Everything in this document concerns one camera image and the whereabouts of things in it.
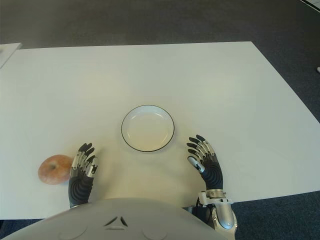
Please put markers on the white side table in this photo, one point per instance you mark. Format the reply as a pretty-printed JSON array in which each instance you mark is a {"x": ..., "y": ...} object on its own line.
[{"x": 7, "y": 53}]

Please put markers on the grey robot torso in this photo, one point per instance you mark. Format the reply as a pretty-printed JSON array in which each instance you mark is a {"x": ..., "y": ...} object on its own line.
[{"x": 125, "y": 220}]

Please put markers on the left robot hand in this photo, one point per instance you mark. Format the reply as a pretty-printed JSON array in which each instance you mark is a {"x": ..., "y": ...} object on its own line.
[{"x": 80, "y": 185}]

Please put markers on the white plate with black rim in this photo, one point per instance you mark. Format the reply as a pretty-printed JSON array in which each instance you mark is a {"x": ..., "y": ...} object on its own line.
[{"x": 148, "y": 128}]

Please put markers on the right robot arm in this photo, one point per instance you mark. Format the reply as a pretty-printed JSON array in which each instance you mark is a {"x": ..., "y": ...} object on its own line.
[{"x": 222, "y": 212}]

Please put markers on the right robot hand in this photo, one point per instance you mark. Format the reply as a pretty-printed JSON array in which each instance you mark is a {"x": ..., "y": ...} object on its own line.
[{"x": 212, "y": 175}]

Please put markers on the red-yellow apple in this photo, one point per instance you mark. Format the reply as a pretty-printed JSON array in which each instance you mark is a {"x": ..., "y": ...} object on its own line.
[{"x": 53, "y": 170}]

